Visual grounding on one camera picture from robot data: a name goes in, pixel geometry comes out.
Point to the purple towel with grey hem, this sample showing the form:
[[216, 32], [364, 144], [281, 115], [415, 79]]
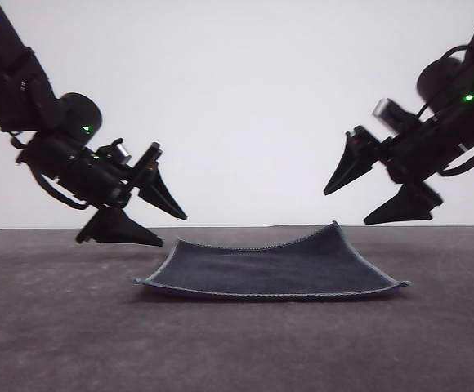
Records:
[[261, 269]]

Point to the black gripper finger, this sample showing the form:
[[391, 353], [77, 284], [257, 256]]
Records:
[[118, 229], [159, 192], [353, 163], [404, 206]]

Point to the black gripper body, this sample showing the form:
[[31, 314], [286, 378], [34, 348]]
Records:
[[77, 171], [421, 155]]

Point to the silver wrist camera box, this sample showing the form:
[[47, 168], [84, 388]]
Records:
[[389, 111], [120, 152]]

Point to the grey table cloth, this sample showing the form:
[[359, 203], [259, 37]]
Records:
[[237, 347]]

